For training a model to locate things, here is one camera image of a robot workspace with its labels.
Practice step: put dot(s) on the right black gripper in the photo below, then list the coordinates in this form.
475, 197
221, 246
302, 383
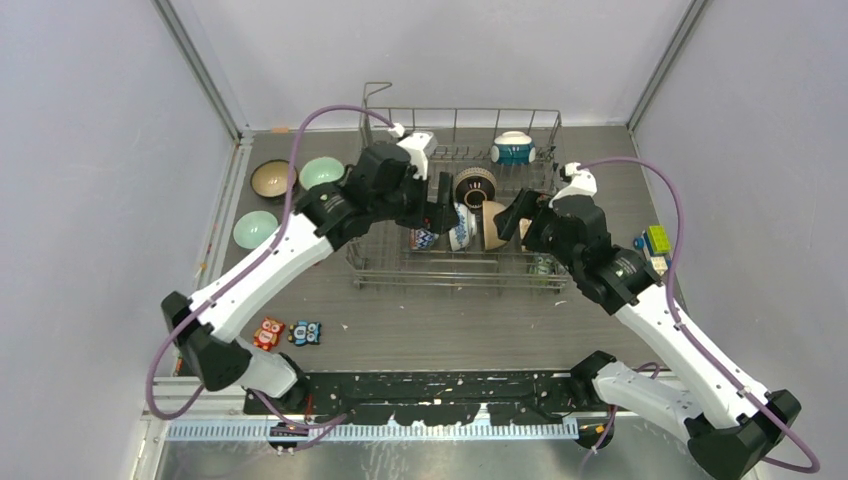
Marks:
524, 205

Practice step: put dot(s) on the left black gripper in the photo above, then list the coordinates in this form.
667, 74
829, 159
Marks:
430, 214

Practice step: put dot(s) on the beige deer bowl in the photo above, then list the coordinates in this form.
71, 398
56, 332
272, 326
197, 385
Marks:
524, 226

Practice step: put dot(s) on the blue floral white bowl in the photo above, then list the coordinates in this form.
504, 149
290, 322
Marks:
462, 235

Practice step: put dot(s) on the red blue zigzag bowl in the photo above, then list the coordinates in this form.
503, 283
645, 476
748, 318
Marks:
421, 239

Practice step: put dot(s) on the plain beige bowl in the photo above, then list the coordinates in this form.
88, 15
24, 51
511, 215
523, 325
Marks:
493, 228

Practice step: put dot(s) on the grey wire dish rack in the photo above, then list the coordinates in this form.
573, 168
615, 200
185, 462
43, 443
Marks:
483, 157

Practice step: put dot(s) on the celadon green bowl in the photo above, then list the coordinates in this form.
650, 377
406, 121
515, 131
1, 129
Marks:
253, 228
320, 170

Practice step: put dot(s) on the dark teal bowl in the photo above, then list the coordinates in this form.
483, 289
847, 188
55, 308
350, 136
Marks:
273, 179

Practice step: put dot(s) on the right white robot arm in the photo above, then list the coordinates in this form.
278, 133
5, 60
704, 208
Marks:
726, 418

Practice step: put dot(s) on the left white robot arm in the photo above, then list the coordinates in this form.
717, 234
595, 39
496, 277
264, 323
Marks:
208, 323

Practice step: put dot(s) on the brown striped bowl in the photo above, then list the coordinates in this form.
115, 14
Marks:
473, 186

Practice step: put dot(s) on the teal white bowl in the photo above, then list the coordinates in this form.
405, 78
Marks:
513, 148

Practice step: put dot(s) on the green owl puzzle piece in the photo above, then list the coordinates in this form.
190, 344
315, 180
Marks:
542, 265

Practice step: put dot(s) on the toy block car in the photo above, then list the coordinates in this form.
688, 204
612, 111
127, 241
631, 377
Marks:
653, 242

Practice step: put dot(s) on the blue owl puzzle piece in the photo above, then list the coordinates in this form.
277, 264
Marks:
304, 333

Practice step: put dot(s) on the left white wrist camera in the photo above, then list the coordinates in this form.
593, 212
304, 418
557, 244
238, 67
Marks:
419, 144

